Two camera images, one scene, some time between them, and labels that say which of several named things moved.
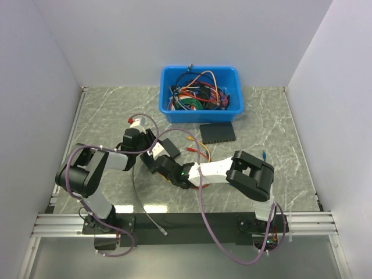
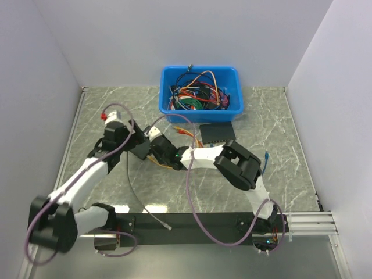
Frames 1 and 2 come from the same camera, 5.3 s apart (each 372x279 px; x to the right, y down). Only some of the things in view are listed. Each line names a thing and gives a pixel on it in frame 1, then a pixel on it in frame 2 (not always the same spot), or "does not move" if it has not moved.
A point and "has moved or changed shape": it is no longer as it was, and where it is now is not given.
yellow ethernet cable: x=193 y=139 has moved or changed shape
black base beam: x=185 y=229 does not move
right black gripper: x=173 y=160 to x=155 y=156
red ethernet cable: x=193 y=150 has moved or changed shape
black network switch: x=217 y=132 does not move
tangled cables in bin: x=196 y=92 does not move
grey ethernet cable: x=160 y=228 to x=166 y=225
